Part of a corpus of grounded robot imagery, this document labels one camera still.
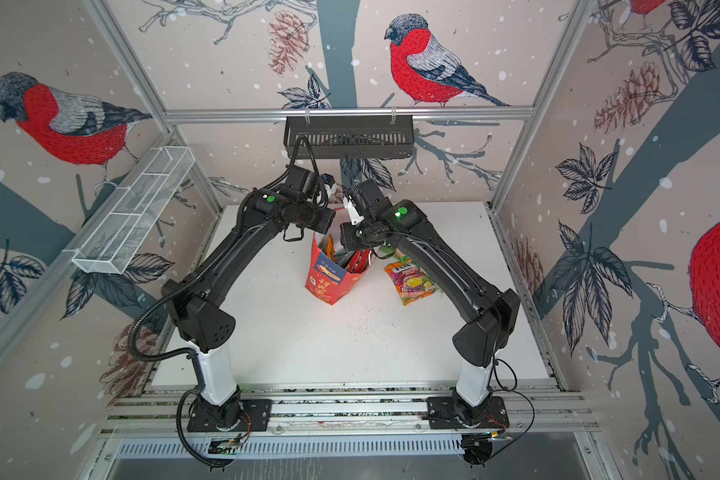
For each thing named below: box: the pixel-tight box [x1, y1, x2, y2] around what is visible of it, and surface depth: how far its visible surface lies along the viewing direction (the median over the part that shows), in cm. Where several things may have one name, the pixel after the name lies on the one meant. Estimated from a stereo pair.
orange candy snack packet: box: [384, 256, 437, 306], surface depth 97 cm
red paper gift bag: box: [305, 231, 379, 305], surface depth 79 cm
